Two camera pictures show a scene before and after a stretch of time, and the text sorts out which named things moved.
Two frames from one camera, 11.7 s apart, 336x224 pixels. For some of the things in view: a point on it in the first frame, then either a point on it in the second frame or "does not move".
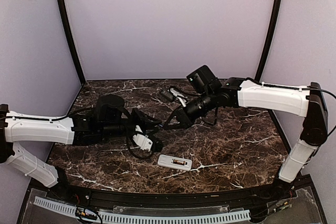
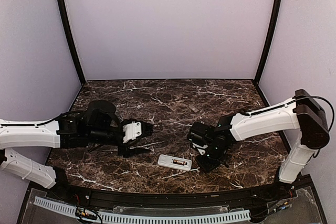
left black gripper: [145, 124] → [127, 153]
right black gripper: [185, 119] → [205, 166]
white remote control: [175, 162] does not move
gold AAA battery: [179, 161] does not move
